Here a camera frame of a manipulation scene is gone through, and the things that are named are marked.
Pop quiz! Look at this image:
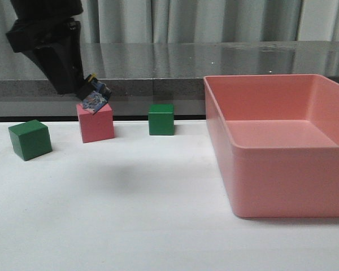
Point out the pink wooden cube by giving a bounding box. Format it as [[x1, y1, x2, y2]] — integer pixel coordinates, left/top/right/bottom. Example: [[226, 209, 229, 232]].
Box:
[[76, 104, 115, 143]]

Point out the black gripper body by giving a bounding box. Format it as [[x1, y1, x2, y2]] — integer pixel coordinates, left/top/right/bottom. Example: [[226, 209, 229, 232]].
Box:
[[6, 0, 83, 53]]

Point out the yellow push button switch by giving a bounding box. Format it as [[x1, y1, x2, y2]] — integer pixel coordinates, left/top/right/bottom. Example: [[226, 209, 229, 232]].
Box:
[[76, 73, 112, 115]]

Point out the left green wooden cube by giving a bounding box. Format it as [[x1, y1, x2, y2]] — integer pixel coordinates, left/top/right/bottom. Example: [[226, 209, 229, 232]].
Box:
[[8, 120, 53, 161]]

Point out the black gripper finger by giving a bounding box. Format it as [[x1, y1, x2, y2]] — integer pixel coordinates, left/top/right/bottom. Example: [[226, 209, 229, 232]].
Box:
[[23, 20, 84, 94]]

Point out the grey stone counter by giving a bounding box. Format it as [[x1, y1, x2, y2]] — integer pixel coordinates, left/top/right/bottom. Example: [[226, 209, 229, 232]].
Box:
[[0, 41, 339, 121]]

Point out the grey-green curtain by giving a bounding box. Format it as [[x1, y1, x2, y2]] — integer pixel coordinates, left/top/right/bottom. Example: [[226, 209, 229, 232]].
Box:
[[0, 0, 339, 45]]

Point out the right green wooden cube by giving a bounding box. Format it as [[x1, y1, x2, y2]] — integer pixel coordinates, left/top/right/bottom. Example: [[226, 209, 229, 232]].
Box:
[[148, 104, 175, 136]]

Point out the green wooden cube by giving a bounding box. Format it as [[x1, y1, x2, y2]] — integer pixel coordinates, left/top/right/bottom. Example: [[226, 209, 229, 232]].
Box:
[[8, 120, 53, 161], [148, 104, 175, 136]]

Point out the pink plastic bin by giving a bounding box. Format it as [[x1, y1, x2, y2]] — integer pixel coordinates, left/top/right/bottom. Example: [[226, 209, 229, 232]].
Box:
[[204, 75, 339, 218]]

